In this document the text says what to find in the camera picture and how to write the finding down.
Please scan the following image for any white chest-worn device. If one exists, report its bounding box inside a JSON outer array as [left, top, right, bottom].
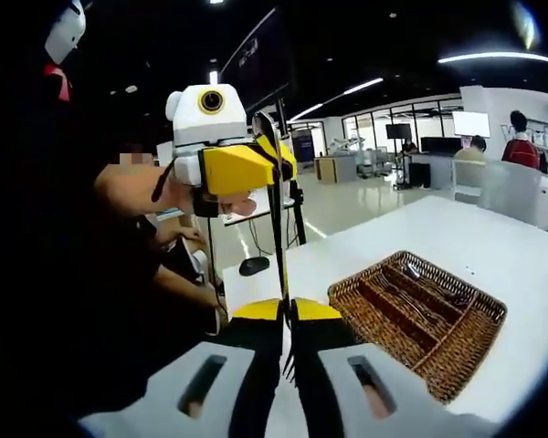
[[44, 0, 87, 65]]

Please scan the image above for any black tripod stand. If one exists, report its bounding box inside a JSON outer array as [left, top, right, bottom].
[[280, 98, 308, 245]]

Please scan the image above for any black computer mouse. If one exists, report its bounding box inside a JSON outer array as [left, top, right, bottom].
[[238, 255, 271, 276]]

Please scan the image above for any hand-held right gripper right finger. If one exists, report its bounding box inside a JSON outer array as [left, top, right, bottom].
[[287, 297, 490, 438]]

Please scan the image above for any black desk monitor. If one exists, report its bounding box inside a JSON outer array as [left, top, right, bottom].
[[419, 136, 462, 154]]

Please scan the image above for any person's left hand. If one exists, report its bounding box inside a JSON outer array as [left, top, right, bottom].
[[217, 193, 258, 216]]

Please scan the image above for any light wooden counter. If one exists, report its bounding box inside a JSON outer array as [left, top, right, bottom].
[[314, 154, 360, 183]]

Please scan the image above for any red strap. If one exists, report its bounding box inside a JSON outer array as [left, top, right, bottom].
[[43, 63, 73, 102]]

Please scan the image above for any white display screen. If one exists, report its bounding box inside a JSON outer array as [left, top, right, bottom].
[[451, 110, 491, 138]]

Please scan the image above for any black monitor on stand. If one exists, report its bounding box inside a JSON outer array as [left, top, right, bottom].
[[385, 122, 413, 188]]

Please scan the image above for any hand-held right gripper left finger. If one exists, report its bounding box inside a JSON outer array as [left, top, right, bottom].
[[79, 298, 287, 438]]

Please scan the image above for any person's black clothed body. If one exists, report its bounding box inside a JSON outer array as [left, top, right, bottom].
[[0, 90, 229, 412]]

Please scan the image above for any dark blue standing banner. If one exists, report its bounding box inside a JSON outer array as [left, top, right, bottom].
[[292, 130, 315, 163]]

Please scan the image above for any brown wicker storage tray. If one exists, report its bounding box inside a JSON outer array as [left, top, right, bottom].
[[327, 249, 508, 405]]

